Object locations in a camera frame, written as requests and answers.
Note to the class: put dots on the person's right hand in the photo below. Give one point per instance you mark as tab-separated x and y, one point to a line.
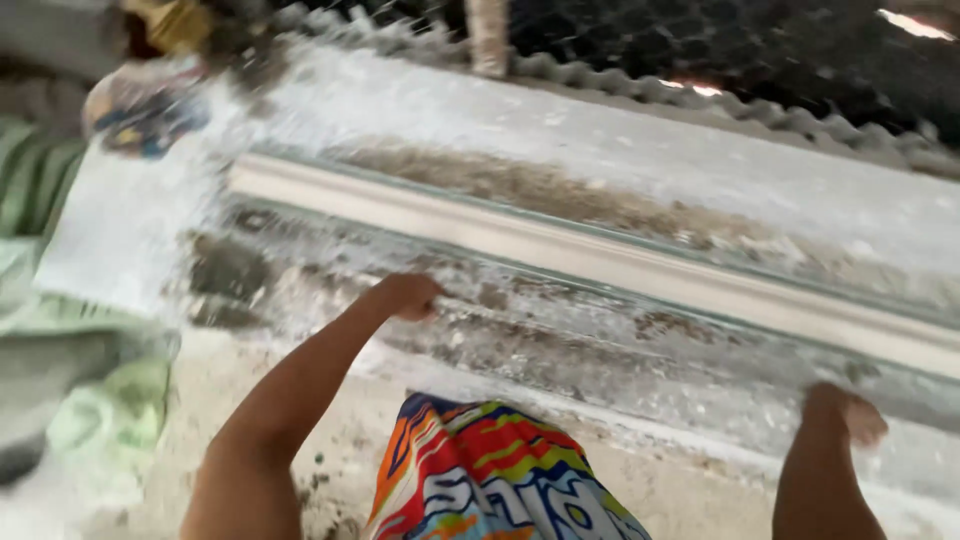
847	416

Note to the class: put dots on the person's left hand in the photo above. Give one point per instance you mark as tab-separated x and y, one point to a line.
405	294

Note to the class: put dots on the person's left fingers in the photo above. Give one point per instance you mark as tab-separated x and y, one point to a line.
429	301

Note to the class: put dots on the person's right fingers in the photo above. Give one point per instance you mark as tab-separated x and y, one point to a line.
868	429

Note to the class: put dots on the long plaster-covered work table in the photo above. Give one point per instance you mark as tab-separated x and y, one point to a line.
570	247

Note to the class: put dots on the long white plaster moulding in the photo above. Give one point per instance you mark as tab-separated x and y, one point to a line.
600	251

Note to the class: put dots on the person's colourful printed shorts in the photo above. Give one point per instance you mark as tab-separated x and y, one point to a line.
495	480

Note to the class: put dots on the corrugated grey roofing sheet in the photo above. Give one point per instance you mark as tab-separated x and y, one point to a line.
675	90

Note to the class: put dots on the colourful printed cloth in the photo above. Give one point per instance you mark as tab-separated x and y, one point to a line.
142	112

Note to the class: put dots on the heap of green sacks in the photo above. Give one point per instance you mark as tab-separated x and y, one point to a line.
67	330

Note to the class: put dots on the yellow cloth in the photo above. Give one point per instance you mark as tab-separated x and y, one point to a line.
171	24

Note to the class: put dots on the wooden post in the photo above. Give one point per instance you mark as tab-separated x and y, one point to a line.
489	36

